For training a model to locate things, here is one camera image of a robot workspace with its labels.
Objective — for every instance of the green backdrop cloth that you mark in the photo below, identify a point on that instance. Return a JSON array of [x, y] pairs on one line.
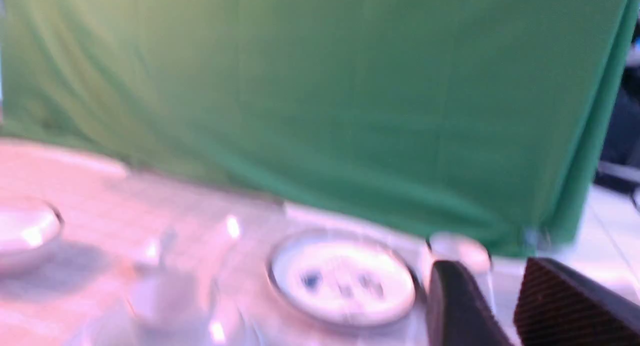
[[480, 117]]

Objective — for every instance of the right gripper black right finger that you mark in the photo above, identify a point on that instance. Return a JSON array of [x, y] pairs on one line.
[[558, 306]]

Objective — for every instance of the black-rimmed white bowl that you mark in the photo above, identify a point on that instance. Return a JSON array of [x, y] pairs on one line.
[[31, 231]]

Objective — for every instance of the black-rimmed white cup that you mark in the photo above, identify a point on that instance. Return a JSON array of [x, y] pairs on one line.
[[471, 253]]

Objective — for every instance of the plain white cup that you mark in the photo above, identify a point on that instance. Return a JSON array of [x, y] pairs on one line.
[[168, 298]]

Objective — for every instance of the grey checkered tablecloth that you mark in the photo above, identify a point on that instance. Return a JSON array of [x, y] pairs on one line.
[[111, 212]]

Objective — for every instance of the illustrated black-rimmed plate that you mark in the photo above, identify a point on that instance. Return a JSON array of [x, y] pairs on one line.
[[342, 279]]

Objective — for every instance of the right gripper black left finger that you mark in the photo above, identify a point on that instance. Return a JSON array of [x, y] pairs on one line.
[[457, 313]]

